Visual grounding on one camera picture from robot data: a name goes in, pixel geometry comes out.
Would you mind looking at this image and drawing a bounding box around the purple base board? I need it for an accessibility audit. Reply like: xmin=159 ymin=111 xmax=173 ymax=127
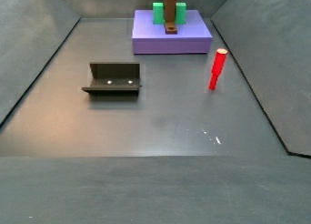
xmin=131 ymin=10 xmax=212 ymax=55

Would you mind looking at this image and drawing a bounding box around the red peg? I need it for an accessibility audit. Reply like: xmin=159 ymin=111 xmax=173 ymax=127
xmin=209 ymin=48 xmax=228 ymax=90

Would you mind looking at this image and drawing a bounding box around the left green block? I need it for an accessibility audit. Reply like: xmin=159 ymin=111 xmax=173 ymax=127
xmin=153 ymin=2 xmax=165 ymax=25

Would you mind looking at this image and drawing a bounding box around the green block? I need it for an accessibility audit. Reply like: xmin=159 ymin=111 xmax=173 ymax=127
xmin=175 ymin=3 xmax=187 ymax=25
xmin=153 ymin=2 xmax=165 ymax=25

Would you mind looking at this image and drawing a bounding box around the right green block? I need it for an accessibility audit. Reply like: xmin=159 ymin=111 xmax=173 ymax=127
xmin=175 ymin=3 xmax=187 ymax=25

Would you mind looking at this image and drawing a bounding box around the brown L-shaped block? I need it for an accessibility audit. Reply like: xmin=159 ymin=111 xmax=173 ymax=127
xmin=164 ymin=0 xmax=177 ymax=35

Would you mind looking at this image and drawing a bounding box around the black bracket holder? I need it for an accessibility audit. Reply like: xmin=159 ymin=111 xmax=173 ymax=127
xmin=81 ymin=62 xmax=141 ymax=94

